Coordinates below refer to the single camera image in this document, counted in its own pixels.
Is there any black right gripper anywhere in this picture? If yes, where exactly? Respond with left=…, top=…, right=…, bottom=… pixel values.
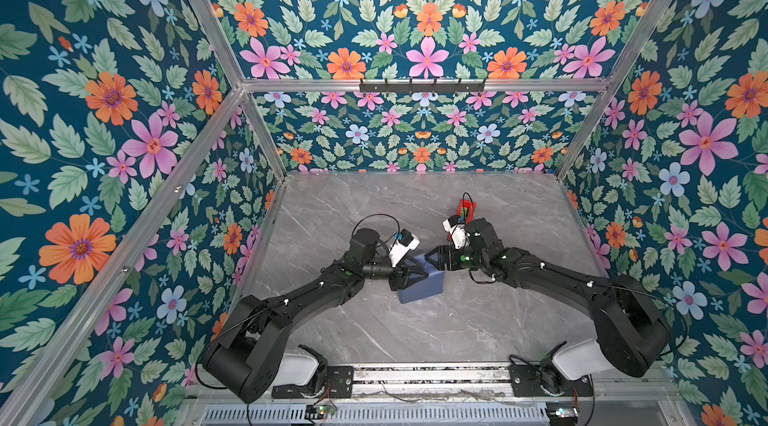
left=424, top=244, right=488, bottom=273

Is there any light blue wrapping paper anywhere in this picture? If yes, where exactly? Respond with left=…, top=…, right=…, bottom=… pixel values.
left=397, top=254, right=445, bottom=304

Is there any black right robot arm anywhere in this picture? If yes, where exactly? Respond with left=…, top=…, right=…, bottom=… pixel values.
left=425, top=218, right=672, bottom=395

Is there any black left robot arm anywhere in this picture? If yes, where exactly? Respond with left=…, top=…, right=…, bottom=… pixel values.
left=199, top=228, right=428, bottom=404

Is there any red tape dispenser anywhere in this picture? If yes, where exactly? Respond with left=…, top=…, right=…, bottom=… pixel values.
left=457, top=198, right=477, bottom=223

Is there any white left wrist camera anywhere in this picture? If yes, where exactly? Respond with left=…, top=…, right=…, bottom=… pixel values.
left=388, top=229, right=420, bottom=267

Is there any aluminium mounting rail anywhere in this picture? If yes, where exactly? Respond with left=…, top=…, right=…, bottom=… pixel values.
left=337, top=360, right=682, bottom=402

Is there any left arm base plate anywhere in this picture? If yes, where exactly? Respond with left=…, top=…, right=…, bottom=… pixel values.
left=271, top=366, right=355, bottom=400

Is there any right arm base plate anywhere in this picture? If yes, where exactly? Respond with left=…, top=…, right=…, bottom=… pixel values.
left=508, top=363, right=594, bottom=398

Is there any white cable duct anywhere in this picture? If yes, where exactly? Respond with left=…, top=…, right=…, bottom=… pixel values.
left=201, top=403, right=550, bottom=425

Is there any black hook rail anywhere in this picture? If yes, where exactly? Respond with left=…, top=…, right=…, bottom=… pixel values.
left=358, top=78, right=486, bottom=95

